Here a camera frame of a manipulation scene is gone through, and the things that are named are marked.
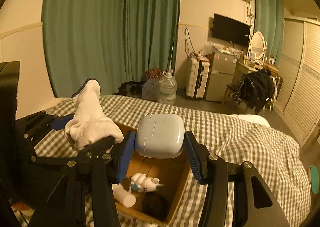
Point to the narrow green curtain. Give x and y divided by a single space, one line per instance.
269 20

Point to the silver mini fridge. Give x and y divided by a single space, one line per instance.
222 68

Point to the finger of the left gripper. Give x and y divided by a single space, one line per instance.
97 148
59 123

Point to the cardboard box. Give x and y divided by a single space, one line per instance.
172 173

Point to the wooden vanity desk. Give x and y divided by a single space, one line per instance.
243 69

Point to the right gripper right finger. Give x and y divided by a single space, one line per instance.
254 203

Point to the white bottle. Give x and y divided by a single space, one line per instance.
123 196

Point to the large green curtain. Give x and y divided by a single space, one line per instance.
114 41

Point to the white plush toy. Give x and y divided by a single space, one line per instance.
141 183

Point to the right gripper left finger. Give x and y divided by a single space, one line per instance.
66 204

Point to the white suitcase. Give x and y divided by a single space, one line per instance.
197 72

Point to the clear water jug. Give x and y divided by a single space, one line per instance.
167 89

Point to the teal slipper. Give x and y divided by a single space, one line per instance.
314 179

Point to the black wall television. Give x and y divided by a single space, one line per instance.
230 30

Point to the oval vanity mirror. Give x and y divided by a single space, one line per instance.
257 46

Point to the white sock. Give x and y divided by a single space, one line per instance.
89 123

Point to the white louvred wardrobe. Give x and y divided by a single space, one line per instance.
298 99

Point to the light blue earbud case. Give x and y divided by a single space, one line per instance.
160 136

